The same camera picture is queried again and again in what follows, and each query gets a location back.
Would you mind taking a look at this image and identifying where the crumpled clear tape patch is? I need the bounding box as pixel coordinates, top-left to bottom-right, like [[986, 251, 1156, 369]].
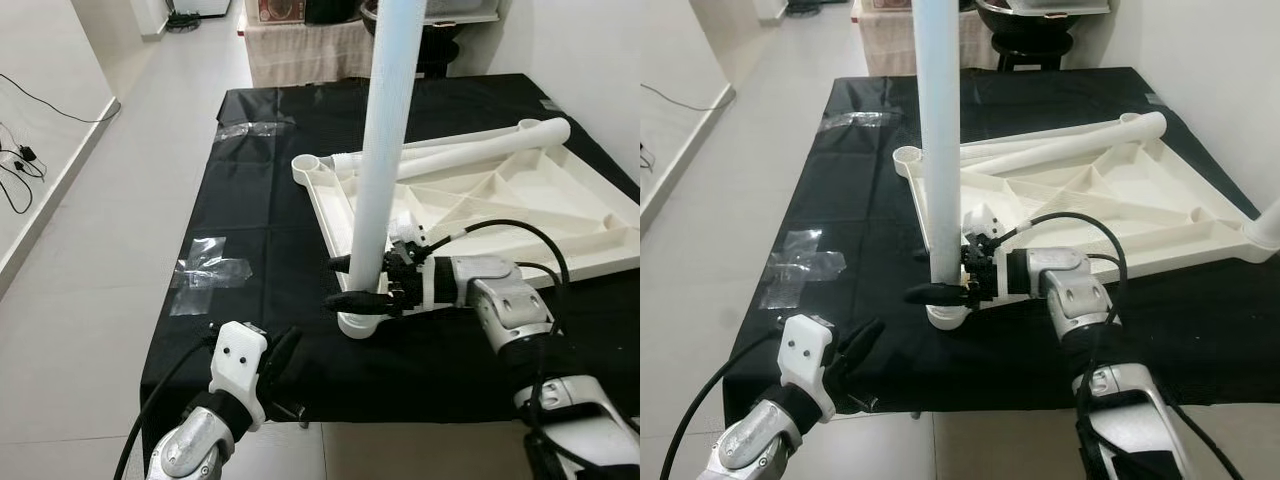
[[218, 120, 291, 139], [820, 110, 896, 129]]

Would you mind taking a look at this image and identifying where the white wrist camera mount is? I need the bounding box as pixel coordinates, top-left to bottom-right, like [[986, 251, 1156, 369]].
[[962, 203, 1029, 299], [210, 320, 269, 431], [388, 213, 436, 306], [778, 313, 836, 421]]

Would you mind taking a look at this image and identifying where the clear plastic storage box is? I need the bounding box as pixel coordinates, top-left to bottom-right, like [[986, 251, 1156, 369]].
[[985, 0, 1111, 16], [425, 0, 501, 26]]

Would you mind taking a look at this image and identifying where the black wall cable tangle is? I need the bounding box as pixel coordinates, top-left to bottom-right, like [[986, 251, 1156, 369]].
[[0, 72, 106, 216], [640, 82, 723, 171]]

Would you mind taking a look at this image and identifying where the black table cloth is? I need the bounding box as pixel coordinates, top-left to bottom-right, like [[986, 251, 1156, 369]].
[[725, 65, 1280, 416], [140, 72, 640, 426]]

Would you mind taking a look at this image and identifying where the black bag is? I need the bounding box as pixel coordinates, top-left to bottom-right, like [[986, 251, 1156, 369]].
[[303, 0, 361, 26]]

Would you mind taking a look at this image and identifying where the white plastic table top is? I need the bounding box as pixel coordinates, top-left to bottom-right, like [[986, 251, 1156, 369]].
[[892, 108, 1280, 331], [291, 118, 640, 341]]

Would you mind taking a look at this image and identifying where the black wok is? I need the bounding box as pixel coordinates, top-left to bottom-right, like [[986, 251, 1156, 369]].
[[975, 0, 1076, 51], [360, 0, 469, 51]]

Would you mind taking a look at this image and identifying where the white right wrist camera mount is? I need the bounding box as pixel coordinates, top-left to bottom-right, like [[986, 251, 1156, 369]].
[[388, 213, 436, 306], [962, 203, 1029, 299]]

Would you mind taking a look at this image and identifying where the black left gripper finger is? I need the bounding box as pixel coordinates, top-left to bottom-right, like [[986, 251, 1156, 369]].
[[835, 318, 888, 379], [262, 325, 304, 386]]

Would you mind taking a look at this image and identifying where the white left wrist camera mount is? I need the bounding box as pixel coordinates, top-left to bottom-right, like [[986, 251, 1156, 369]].
[[778, 313, 836, 421], [210, 320, 269, 431]]

